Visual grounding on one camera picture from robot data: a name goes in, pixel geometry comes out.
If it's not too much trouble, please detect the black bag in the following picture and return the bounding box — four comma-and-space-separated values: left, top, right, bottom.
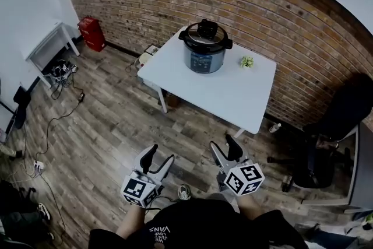
13, 86, 32, 129

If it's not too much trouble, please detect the small green potted plant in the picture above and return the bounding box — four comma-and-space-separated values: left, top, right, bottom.
240, 55, 255, 69

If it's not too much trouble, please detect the person's left forearm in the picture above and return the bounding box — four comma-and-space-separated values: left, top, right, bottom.
116, 204, 148, 243

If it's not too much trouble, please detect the white side desk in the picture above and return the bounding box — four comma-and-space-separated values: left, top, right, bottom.
25, 22, 81, 89

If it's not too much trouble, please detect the person's grey shoe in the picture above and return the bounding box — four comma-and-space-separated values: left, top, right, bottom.
177, 183, 192, 201

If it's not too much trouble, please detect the red metal box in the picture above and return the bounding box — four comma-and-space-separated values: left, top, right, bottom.
77, 16, 106, 52

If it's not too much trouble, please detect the tangle of cables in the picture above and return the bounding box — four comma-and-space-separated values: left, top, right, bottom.
43, 58, 79, 88

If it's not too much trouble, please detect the white power strip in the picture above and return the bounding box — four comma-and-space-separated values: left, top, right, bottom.
33, 160, 46, 178

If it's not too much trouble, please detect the person's right forearm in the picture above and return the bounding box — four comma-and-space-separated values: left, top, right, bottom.
238, 194, 273, 221

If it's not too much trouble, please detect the beige small appliance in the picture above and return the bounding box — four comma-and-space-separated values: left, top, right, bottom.
136, 45, 160, 69

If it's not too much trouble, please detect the black pressure cooker lid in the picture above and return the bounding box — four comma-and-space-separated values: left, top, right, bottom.
178, 19, 233, 52

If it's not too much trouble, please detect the white square table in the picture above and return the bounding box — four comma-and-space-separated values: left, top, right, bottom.
136, 25, 277, 139

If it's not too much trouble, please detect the black office chair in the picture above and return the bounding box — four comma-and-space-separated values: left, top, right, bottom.
267, 72, 373, 193

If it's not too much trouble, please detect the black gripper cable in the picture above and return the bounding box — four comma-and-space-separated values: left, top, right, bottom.
145, 197, 175, 211

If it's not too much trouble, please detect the thin black floor cable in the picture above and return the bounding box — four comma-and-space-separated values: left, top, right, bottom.
40, 173, 69, 246

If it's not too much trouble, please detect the person's black shirt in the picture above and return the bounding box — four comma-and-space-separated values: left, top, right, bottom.
89, 198, 309, 249

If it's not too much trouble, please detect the black cooking pot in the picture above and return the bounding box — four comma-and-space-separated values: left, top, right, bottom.
183, 42, 225, 74

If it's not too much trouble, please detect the grey desk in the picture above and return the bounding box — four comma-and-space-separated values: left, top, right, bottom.
301, 121, 373, 213

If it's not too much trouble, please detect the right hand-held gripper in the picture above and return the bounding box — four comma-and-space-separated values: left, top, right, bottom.
209, 134, 265, 196

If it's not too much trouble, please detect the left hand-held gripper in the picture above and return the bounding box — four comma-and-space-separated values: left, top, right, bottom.
121, 144, 175, 209

